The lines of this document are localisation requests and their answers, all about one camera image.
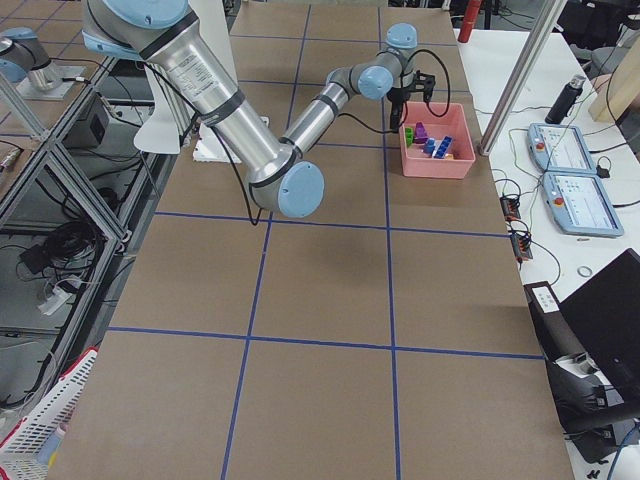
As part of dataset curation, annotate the black water bottle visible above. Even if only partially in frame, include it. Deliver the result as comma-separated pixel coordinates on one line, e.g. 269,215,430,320
544,74,586,125

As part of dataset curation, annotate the green block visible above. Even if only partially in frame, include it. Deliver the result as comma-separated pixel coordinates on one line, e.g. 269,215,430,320
404,127,415,147

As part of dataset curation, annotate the aluminium frame rack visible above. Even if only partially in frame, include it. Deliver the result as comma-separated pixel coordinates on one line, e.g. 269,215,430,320
1,57,174,411

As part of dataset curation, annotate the lower teach pendant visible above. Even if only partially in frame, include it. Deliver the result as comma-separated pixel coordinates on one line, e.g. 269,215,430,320
542,171,624,238

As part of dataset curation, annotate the teach pendant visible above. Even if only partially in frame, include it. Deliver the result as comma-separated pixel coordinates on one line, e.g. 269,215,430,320
542,171,624,238
527,123,596,173

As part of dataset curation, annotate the upper teach pendant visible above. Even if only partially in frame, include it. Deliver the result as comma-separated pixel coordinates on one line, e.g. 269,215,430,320
527,123,596,173

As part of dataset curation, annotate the aluminium frame post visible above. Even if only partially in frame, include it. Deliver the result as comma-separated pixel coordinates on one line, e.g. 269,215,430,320
478,0,567,156

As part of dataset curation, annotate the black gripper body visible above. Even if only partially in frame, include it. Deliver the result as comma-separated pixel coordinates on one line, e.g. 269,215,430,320
387,87,411,113

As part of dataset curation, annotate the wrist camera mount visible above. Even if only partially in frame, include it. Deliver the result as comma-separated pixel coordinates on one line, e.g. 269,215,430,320
411,71,436,104

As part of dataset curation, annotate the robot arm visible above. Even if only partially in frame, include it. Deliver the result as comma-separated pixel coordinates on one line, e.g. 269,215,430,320
1,27,85,101
83,1,418,218

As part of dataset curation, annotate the orange black usb hub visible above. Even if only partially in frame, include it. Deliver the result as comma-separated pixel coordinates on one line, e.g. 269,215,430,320
499,195,522,221

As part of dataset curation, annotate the long blue block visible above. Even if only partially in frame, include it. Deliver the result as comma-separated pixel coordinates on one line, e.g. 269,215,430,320
432,136,454,159

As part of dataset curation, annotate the purple wedge block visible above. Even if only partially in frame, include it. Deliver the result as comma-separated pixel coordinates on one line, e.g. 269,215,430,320
413,122,429,145

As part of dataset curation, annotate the white plastic basket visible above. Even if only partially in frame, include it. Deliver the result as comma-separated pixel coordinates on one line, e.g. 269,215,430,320
1,347,98,479

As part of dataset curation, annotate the pink plastic box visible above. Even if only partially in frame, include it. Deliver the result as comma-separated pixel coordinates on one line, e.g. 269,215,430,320
399,101,475,180

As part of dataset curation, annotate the small blue block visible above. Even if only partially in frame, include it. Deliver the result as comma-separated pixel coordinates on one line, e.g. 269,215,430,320
422,138,436,157

